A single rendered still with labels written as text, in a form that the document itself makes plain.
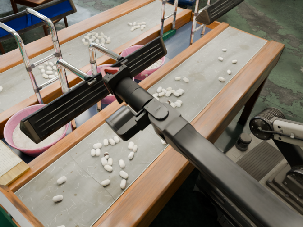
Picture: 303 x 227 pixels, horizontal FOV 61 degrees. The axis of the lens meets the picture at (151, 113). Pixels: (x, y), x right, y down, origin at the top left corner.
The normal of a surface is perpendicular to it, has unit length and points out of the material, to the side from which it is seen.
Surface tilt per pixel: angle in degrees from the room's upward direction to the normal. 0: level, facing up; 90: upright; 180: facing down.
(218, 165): 23
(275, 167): 0
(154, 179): 0
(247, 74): 0
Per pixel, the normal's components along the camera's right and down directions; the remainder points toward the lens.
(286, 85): 0.06, -0.69
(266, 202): -0.17, -0.55
